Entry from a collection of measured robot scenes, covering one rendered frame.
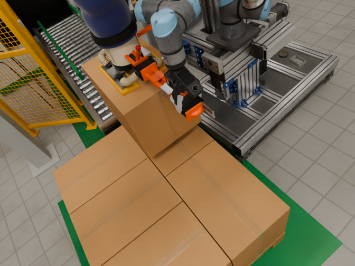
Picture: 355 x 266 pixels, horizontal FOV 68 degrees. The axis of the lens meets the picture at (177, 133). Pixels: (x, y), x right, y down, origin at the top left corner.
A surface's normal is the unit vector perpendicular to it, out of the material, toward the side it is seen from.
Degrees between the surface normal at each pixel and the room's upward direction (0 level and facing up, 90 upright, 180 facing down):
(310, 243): 0
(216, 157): 0
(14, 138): 90
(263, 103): 0
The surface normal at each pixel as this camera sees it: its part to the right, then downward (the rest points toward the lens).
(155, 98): 0.57, 0.55
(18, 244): -0.24, -0.60
